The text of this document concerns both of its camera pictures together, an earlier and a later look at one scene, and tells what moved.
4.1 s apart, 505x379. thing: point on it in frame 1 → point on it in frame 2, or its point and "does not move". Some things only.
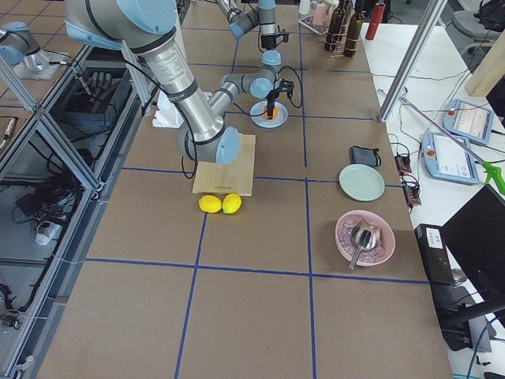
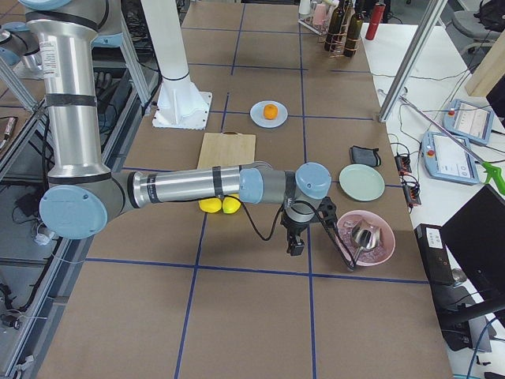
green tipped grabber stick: (492, 170) does not move
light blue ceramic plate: (258, 118) does not move
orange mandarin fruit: (275, 112) does not move
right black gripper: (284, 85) → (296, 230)
